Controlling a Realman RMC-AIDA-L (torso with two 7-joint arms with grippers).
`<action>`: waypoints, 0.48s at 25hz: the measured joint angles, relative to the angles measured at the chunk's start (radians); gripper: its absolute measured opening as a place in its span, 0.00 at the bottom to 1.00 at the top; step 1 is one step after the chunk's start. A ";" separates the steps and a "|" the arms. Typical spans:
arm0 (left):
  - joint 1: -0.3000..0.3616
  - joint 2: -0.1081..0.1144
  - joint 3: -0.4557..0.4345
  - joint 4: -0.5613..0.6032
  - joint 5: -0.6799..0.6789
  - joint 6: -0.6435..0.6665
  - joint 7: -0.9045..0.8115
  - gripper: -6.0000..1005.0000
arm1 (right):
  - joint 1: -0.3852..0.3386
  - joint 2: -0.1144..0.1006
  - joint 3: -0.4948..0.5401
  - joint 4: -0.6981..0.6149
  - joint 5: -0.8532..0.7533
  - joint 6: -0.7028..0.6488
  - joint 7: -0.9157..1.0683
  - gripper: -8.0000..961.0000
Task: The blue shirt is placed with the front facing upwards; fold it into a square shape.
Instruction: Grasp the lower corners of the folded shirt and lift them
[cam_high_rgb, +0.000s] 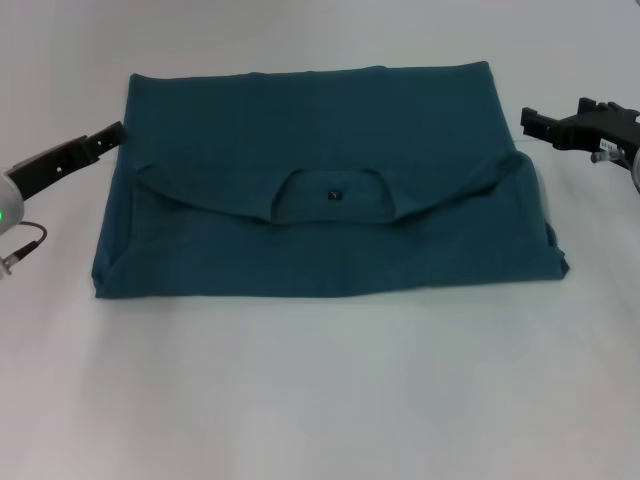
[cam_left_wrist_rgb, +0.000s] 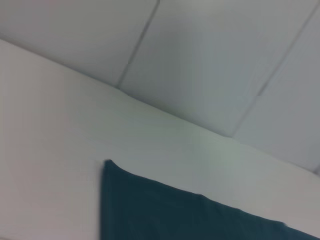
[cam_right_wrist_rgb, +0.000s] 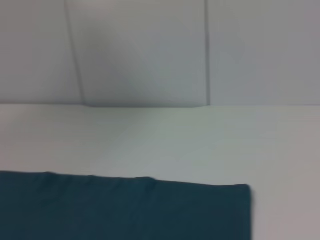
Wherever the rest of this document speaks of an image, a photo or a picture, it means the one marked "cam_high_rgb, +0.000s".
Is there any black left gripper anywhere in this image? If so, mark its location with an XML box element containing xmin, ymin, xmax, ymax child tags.
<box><xmin>5</xmin><ymin>121</ymin><xmax>127</xmax><ymax>202</ymax></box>

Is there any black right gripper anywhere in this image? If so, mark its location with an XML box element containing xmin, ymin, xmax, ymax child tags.
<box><xmin>519</xmin><ymin>97</ymin><xmax>640</xmax><ymax>157</ymax></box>

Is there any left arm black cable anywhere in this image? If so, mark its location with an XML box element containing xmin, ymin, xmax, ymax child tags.
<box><xmin>0</xmin><ymin>207</ymin><xmax>49</xmax><ymax>281</ymax></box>

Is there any teal t-shirt with FREE print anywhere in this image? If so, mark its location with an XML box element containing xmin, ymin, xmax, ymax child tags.
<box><xmin>91</xmin><ymin>60</ymin><xmax>571</xmax><ymax>301</ymax></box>

